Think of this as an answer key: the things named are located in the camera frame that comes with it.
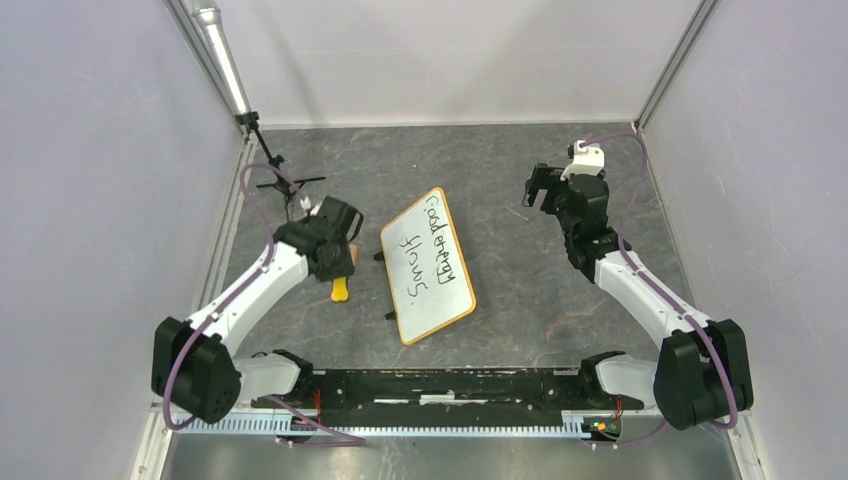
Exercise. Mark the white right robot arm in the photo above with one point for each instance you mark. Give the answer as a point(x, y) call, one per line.
point(702, 373)

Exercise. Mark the black microphone tripod stand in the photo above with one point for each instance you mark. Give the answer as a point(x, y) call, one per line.
point(292, 189)

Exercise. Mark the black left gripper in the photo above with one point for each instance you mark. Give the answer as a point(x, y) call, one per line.
point(345, 268)

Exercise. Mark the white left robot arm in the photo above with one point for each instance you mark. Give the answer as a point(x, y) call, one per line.
point(193, 367)

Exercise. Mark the yellow whiteboard eraser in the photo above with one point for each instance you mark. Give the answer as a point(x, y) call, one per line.
point(340, 290)

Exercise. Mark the orange wooden block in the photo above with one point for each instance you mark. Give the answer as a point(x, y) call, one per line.
point(354, 251)

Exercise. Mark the yellow framed whiteboard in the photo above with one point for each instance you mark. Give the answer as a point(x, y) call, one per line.
point(427, 274)

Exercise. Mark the silver microphone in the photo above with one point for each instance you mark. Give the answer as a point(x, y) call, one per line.
point(207, 16)

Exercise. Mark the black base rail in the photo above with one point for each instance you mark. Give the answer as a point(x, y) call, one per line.
point(460, 397)

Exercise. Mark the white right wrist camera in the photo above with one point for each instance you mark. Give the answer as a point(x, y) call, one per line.
point(586, 158)

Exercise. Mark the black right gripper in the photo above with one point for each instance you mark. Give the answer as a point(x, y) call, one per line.
point(545, 178)

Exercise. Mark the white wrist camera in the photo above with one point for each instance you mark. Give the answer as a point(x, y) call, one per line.
point(308, 206)
point(586, 158)

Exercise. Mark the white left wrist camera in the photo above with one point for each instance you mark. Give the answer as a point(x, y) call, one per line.
point(308, 206)

